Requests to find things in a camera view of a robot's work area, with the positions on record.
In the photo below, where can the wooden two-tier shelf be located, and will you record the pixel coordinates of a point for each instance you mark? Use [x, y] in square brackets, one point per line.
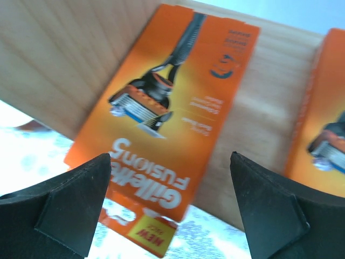
[58, 56]

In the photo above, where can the orange Gillette razor box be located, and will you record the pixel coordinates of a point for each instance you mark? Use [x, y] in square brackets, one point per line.
[160, 118]
[316, 156]

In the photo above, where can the floral table mat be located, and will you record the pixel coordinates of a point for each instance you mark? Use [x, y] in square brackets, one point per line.
[32, 156]

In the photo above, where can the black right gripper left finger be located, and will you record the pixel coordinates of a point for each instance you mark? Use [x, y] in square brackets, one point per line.
[56, 218]

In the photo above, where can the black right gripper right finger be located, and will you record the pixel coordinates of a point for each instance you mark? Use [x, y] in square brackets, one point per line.
[283, 218]

